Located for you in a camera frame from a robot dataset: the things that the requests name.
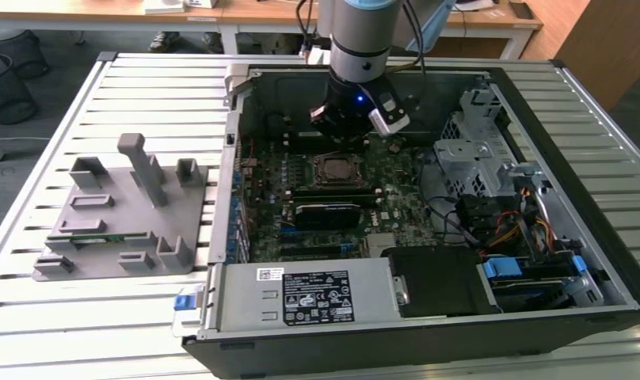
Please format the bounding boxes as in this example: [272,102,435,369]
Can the silver CPU green board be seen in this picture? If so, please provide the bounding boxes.
[323,158,353,180]

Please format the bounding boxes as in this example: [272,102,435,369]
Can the metal socket cover frame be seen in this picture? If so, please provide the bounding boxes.
[312,154,364,186]

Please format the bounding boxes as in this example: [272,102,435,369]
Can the CPU socket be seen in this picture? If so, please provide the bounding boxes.
[307,152,369,190]

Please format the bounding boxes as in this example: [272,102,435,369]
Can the green motherboard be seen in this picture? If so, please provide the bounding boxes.
[234,136,443,264]

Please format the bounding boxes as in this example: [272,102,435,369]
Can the silver disk bay cage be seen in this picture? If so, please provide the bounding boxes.
[433,89,517,199]

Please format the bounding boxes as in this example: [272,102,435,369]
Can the silver finned heatsink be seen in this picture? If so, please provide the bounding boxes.
[365,233,399,259]

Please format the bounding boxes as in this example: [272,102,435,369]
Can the person's dark shoe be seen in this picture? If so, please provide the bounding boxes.
[149,31,182,53]

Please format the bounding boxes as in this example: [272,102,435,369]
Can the black plastic shroud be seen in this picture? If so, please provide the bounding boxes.
[380,245,500,319]

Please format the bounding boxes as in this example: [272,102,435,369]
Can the white book stack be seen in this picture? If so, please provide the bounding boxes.
[142,0,186,16]

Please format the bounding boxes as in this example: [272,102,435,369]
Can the grey parts rack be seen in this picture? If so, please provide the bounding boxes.
[32,133,210,283]

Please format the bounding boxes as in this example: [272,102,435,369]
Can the hard disk in blue carrier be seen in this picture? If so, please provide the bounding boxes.
[477,253,591,314]

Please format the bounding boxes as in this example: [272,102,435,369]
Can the silver power supply unit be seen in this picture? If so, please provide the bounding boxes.
[209,261,409,333]

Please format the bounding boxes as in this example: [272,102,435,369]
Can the wooden cabinet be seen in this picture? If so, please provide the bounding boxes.
[520,0,640,112]

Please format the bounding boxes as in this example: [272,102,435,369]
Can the green RAM stick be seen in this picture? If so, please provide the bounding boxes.
[70,233,148,245]

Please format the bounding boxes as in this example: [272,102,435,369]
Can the blue case latch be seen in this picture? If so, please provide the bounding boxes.
[172,287,202,314]

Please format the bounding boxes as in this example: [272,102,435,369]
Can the black open PC case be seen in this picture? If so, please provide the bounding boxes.
[180,59,640,379]

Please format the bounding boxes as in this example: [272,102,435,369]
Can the black mesh bin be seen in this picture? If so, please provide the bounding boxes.
[0,28,52,80]
[0,51,42,126]

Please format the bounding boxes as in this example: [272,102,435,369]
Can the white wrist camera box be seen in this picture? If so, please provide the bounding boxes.
[368,89,412,138]

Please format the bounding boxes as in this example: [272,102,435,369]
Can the black plastic fan duct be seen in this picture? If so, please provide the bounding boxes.
[453,196,501,235]

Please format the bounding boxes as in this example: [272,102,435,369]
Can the wooden desk white frame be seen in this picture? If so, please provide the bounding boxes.
[0,0,226,55]
[216,0,544,60]

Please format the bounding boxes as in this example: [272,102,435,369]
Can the yellow red power wires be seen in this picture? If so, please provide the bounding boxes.
[485,188,556,257]

